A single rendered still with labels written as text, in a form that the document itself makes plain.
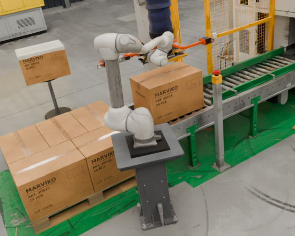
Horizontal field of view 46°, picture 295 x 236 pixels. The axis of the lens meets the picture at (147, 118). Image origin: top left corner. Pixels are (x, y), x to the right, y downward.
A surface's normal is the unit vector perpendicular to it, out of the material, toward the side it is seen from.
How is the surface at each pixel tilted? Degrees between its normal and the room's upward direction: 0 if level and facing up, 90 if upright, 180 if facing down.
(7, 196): 0
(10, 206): 0
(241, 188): 0
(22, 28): 90
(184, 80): 90
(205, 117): 90
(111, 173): 90
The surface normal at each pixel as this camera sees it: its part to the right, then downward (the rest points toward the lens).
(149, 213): 0.18, 0.44
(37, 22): 0.52, 0.36
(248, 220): -0.13, -0.87
